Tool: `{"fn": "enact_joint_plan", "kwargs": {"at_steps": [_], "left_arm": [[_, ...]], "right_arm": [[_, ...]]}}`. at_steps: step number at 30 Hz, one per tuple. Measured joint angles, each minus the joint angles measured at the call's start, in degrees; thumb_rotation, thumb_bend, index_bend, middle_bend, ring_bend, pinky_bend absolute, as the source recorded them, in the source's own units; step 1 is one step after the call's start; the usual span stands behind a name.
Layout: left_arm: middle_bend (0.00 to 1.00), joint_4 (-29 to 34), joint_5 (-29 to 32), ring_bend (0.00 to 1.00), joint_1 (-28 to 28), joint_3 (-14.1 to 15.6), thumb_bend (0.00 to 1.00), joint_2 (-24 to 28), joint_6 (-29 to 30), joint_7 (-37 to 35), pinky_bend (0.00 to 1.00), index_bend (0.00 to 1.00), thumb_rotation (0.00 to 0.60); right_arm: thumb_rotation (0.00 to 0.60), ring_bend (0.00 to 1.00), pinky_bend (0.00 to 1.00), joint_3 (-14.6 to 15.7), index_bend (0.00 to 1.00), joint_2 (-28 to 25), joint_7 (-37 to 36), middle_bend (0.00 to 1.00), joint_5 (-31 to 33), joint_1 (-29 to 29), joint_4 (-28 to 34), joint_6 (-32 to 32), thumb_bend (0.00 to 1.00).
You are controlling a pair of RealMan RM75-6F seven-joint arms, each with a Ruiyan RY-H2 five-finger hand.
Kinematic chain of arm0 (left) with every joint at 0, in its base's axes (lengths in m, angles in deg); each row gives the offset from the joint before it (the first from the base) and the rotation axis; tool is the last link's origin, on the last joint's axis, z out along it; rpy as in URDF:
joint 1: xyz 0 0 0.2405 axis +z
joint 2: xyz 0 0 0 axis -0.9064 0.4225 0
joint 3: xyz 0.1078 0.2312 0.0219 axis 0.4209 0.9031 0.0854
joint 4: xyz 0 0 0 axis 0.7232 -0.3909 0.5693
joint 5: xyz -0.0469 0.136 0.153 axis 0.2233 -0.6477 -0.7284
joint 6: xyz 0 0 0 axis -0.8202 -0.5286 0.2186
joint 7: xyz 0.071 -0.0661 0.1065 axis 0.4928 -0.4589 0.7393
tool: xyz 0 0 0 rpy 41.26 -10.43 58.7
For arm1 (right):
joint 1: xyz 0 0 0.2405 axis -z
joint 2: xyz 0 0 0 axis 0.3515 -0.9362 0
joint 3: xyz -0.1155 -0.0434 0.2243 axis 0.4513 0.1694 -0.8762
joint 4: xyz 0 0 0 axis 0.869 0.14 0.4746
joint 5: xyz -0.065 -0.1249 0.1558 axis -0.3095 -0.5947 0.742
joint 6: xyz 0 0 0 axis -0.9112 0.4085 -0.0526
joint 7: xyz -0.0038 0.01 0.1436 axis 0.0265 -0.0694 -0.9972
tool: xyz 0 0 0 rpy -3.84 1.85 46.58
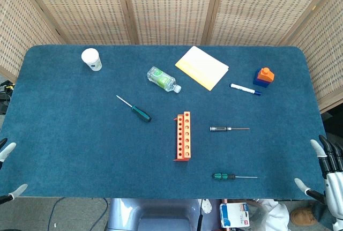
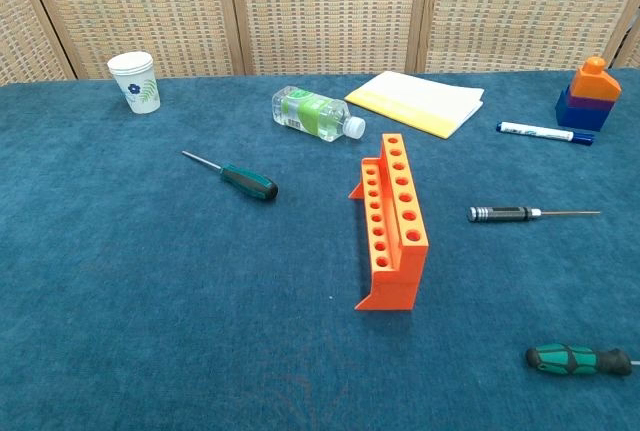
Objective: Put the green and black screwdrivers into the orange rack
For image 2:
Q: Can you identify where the black silver precision screwdriver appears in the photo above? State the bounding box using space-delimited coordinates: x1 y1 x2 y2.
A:
467 205 602 224

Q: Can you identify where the thick green black screwdriver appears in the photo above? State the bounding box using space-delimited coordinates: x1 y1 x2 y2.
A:
525 343 640 377

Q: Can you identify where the slim green black screwdriver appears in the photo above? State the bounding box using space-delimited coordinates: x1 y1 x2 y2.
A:
181 150 279 203

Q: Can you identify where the clear bottle with green label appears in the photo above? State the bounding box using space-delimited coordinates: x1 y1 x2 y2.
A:
271 85 367 143

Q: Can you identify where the orange test tube rack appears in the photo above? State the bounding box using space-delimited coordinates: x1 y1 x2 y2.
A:
348 132 430 312

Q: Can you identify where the yellow and white notepad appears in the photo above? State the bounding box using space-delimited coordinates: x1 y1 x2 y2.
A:
344 71 485 140

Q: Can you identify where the woven wooden folding screen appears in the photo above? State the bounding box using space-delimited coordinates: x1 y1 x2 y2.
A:
0 0 640 86

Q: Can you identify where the blue felt table cover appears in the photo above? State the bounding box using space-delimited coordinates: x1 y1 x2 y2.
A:
0 67 640 431

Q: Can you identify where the white floral paper cup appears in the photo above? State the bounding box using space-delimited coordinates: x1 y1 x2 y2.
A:
106 51 162 115

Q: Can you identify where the white marker with blue cap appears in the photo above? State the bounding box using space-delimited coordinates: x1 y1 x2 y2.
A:
496 121 596 146

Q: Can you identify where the orange purple blue stacked toy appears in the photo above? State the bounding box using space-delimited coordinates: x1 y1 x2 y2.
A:
554 55 623 132

